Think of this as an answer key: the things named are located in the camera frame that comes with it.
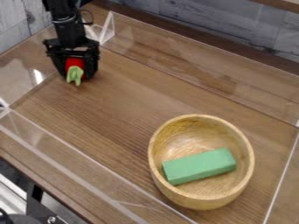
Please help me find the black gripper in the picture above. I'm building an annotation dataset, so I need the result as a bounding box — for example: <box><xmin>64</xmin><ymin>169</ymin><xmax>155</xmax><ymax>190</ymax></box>
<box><xmin>41</xmin><ymin>38</ymin><xmax>100</xmax><ymax>80</ymax></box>

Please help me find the red plush strawberry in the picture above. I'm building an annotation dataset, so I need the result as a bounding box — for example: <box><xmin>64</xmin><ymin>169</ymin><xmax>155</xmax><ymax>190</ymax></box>
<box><xmin>65</xmin><ymin>57</ymin><xmax>85</xmax><ymax>86</ymax></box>

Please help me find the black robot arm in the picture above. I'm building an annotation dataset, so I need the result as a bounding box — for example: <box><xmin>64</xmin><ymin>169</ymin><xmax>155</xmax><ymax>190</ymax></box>
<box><xmin>41</xmin><ymin>0</ymin><xmax>100</xmax><ymax>80</ymax></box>

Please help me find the wooden bowl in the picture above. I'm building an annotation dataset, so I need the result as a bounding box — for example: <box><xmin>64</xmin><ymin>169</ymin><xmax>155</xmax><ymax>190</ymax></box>
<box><xmin>148</xmin><ymin>114</ymin><xmax>255</xmax><ymax>210</ymax></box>

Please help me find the green rectangular block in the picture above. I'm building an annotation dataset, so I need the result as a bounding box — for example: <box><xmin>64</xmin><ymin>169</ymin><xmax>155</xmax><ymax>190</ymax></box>
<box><xmin>162</xmin><ymin>148</ymin><xmax>236</xmax><ymax>186</ymax></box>

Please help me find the clear acrylic corner bracket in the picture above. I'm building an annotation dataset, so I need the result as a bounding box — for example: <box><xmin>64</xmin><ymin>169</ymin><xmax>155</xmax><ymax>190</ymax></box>
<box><xmin>84</xmin><ymin>12</ymin><xmax>116</xmax><ymax>46</ymax></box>

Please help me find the clear acrylic tray wall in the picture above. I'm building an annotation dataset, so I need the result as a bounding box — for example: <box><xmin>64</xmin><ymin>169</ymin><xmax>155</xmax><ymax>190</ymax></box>
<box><xmin>0</xmin><ymin>13</ymin><xmax>299</xmax><ymax>224</ymax></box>

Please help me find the black cable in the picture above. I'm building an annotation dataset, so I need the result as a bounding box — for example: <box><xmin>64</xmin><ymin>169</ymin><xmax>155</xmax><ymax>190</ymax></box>
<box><xmin>0</xmin><ymin>207</ymin><xmax>13</xmax><ymax>224</ymax></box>

